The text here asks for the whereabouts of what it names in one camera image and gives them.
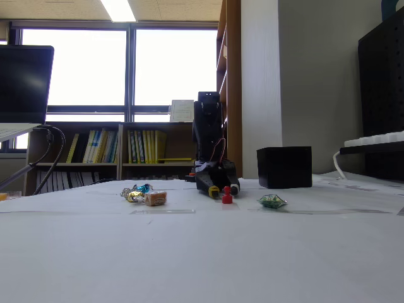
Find tall wooden bookshelf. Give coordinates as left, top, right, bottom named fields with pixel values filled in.
left=216, top=0, right=243, bottom=179

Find green wrapped candy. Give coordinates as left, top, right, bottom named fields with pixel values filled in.
left=256, top=194, right=288, bottom=210

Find low wooden bookshelf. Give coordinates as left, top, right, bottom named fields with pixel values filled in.
left=25, top=121, right=198, bottom=196

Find black box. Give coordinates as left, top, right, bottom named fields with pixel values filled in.
left=256, top=146, right=313, bottom=189

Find flat lying yellow book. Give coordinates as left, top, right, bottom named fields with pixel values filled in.
left=157, top=157, right=193, bottom=164

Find red servo wire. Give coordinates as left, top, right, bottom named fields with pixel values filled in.
left=211, top=137, right=227, bottom=165

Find gold wrapped candy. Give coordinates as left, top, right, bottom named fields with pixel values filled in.
left=121, top=187, right=146, bottom=204

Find white power cable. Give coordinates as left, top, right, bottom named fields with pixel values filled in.
left=333, top=150, right=348, bottom=181

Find black pegboard panel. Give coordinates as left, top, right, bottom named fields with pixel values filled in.
left=357, top=6, right=404, bottom=182

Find brown caramel candy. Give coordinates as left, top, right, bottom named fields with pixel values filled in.
left=144, top=190, right=168, bottom=207

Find white power strip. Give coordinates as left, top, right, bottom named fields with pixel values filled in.
left=343, top=131, right=404, bottom=148

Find white paper sheets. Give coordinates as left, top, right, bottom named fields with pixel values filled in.
left=0, top=177, right=404, bottom=303

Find row of white binders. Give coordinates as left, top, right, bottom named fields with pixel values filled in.
left=35, top=170, right=100, bottom=193

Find white sign card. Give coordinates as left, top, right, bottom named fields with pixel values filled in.
left=169, top=99, right=195, bottom=123

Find red candy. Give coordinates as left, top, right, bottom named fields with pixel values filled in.
left=221, top=186, right=234, bottom=205

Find black laptop cable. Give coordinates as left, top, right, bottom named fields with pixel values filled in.
left=31, top=125, right=67, bottom=196
left=0, top=128, right=53, bottom=190

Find leaning yellow book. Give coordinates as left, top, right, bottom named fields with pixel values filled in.
left=66, top=133, right=80, bottom=164

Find large upright yellow book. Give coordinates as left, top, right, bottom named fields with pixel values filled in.
left=155, top=129, right=168, bottom=164

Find silver laptop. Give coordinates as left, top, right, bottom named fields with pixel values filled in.
left=0, top=44, right=55, bottom=143

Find ceiling light panel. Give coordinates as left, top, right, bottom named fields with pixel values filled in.
left=100, top=0, right=138, bottom=23

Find window with dark frame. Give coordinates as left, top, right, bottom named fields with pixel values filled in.
left=8, top=21, right=219, bottom=124

